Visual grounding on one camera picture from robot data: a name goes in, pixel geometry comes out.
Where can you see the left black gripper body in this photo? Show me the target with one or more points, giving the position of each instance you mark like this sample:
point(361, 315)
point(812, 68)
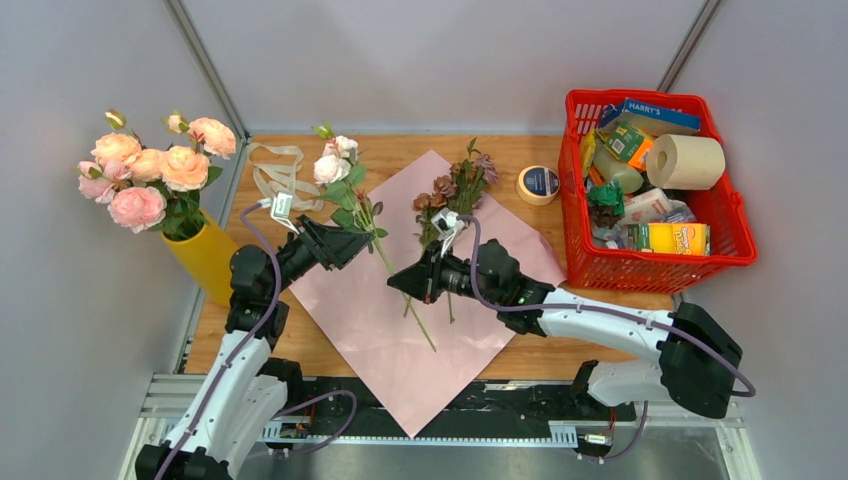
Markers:
point(298, 257)

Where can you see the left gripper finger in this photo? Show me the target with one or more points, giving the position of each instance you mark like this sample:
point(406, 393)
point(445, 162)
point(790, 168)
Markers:
point(336, 249)
point(322, 235)

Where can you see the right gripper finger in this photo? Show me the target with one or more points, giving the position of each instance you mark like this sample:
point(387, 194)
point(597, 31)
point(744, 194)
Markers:
point(418, 283)
point(431, 258)

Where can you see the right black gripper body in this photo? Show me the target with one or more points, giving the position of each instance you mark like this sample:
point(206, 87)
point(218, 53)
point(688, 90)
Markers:
point(452, 276)

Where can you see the brown dried flower stem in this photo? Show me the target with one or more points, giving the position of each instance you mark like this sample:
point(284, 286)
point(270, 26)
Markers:
point(427, 205)

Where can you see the white rose stem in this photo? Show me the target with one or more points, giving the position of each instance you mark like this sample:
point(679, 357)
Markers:
point(339, 174)

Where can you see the purple pink wrapping paper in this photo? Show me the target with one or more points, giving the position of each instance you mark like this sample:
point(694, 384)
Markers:
point(414, 363)

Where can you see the mauve rose stem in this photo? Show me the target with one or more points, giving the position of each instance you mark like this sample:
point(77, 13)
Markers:
point(471, 177)

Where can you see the cream ribbon with gold text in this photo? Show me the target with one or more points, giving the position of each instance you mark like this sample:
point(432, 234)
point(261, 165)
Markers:
point(274, 178)

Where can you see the peach flower stem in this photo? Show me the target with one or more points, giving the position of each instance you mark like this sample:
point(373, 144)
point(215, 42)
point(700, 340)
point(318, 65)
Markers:
point(181, 172)

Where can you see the pink rose stem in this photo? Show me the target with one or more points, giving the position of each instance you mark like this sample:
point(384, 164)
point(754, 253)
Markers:
point(122, 175)

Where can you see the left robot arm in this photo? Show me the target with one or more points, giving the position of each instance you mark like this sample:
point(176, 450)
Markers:
point(246, 386)

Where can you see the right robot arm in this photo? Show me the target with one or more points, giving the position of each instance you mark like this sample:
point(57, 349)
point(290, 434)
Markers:
point(683, 356)

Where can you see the yellow cylindrical vase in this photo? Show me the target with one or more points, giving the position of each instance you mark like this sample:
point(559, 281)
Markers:
point(206, 258)

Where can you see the masking tape roll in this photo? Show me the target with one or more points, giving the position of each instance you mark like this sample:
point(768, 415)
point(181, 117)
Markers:
point(537, 185)

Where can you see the green crumpled wrapper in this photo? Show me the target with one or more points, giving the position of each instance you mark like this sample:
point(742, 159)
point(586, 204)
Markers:
point(606, 204)

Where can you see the white plastic package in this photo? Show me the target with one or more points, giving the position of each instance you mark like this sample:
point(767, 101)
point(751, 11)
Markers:
point(646, 207)

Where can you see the pale green bottle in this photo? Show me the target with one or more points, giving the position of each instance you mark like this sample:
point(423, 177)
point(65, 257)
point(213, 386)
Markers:
point(629, 179)

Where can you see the green orange box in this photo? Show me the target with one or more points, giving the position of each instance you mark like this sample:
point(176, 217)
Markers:
point(629, 145)

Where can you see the yellow sponge pack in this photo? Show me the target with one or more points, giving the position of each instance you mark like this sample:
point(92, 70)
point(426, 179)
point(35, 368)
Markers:
point(691, 239)

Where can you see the beige paper towel roll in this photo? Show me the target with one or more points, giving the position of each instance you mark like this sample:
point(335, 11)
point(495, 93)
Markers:
point(681, 162)

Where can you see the blue Harry's box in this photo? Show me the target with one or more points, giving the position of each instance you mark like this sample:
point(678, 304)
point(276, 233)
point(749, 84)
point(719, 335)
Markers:
point(650, 119)

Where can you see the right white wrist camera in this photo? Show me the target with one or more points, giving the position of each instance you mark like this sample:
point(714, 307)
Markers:
point(449, 226)

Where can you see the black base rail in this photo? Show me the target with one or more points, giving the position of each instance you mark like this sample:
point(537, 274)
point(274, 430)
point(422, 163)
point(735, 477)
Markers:
point(485, 413)

